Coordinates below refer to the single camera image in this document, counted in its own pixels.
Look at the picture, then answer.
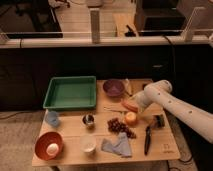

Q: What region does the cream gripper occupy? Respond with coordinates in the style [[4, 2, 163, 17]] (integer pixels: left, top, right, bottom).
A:
[[130, 92, 146, 113]]

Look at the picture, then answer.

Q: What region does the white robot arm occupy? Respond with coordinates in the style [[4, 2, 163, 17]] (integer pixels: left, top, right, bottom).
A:
[[132, 80, 213, 144]]

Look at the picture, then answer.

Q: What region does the orange fruit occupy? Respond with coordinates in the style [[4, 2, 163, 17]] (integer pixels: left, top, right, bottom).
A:
[[124, 112, 137, 126]]

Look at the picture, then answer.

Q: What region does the dark scrub brush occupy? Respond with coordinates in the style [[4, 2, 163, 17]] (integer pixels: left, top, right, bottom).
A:
[[153, 115, 165, 128]]

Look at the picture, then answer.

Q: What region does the purple bowl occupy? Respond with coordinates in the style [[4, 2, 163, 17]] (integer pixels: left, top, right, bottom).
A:
[[103, 79, 125, 97]]

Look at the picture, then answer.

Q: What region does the thin metal utensil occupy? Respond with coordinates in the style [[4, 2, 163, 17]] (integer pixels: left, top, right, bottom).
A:
[[103, 107, 127, 114]]

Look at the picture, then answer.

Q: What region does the bunch of dark grapes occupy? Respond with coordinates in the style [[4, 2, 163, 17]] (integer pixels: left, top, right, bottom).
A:
[[107, 118, 136, 139]]

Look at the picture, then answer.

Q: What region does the wooden folding table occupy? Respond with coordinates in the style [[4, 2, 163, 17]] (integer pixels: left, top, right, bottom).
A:
[[32, 80, 180, 167]]

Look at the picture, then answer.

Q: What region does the blue cloth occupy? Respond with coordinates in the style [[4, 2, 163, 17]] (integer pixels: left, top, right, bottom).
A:
[[101, 132, 132, 157]]

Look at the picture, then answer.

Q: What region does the small metal cup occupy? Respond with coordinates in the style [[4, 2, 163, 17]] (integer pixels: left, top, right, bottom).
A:
[[82, 114, 95, 129]]

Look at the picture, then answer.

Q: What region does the white cup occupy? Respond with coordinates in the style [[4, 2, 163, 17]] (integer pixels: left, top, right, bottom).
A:
[[80, 135, 96, 154]]

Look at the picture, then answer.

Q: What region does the green plastic tray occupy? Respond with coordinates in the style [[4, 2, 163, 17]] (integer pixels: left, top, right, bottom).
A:
[[43, 76, 96, 111]]

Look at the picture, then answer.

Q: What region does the blue plastic cup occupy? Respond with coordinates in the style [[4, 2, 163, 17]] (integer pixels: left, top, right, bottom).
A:
[[45, 111, 60, 127]]

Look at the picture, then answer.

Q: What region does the white egg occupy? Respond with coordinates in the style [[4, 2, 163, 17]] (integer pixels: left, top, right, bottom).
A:
[[46, 143, 59, 156]]

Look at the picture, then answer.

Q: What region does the orange bowl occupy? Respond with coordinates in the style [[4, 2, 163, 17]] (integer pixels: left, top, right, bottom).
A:
[[35, 132, 63, 161]]

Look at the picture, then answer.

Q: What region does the black handled knife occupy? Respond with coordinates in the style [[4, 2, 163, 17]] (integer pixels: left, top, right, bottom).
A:
[[144, 126, 151, 155]]

